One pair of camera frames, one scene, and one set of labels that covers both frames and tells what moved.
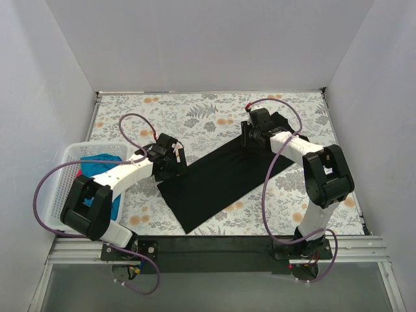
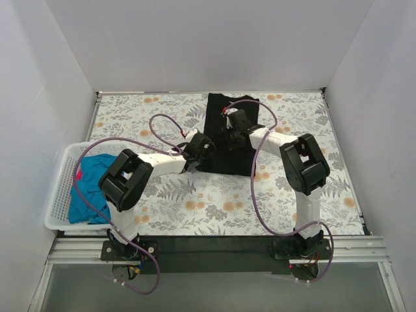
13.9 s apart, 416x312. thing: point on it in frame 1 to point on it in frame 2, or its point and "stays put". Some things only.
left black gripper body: (179, 159) to (192, 163)
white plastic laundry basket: (73, 151) stays put
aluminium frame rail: (348, 250) stays put
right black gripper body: (244, 133) to (232, 136)
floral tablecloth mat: (207, 123) stays put
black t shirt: (199, 190) to (227, 160)
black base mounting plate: (214, 254) stays put
